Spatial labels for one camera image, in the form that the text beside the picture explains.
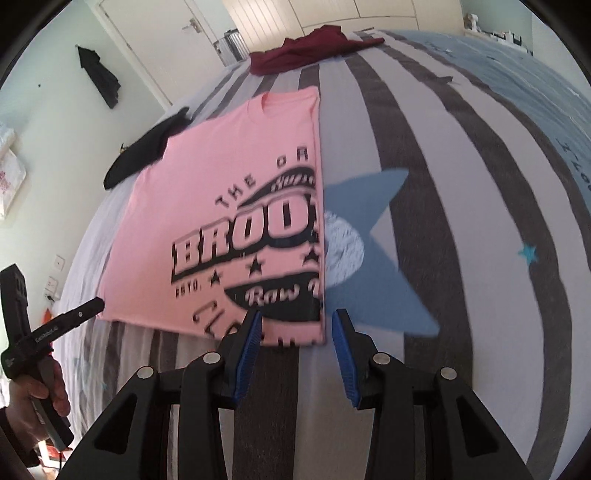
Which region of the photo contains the person's left hand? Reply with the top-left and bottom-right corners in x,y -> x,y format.
7,357 -> 70,450

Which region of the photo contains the black hanging clothing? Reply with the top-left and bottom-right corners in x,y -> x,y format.
76,45 -> 122,110

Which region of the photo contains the maroon garment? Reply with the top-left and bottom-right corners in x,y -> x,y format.
249,25 -> 386,77

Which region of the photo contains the pink printed t-shirt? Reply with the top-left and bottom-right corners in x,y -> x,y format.
97,85 -> 326,347

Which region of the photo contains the person's left forearm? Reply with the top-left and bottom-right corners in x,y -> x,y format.
0,408 -> 40,472

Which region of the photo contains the white door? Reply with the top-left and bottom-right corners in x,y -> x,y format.
95,0 -> 225,112

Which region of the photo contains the wall picture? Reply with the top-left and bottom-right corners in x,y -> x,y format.
0,124 -> 28,221

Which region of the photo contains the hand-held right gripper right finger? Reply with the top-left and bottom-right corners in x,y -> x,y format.
332,308 -> 529,480

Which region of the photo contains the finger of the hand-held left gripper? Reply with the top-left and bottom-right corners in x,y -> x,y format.
28,296 -> 106,344

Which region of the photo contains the black garment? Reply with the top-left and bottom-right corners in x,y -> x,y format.
102,107 -> 191,191

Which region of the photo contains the cream wardrobe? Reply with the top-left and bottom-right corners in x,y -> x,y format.
226,0 -> 465,35

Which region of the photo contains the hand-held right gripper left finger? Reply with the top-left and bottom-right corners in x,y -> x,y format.
58,310 -> 264,480

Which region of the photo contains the grey striped duvet cover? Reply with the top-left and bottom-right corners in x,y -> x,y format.
60,28 -> 591,480

